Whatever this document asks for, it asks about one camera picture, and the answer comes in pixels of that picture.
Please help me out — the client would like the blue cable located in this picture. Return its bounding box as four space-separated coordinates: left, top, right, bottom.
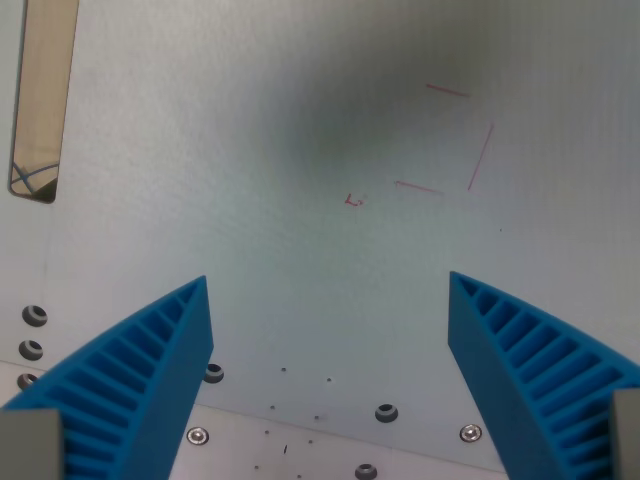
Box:
13 161 36 191
11 166 58 184

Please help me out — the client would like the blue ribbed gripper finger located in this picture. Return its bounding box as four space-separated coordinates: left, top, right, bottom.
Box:
0 275 215 480
447 271 640 480

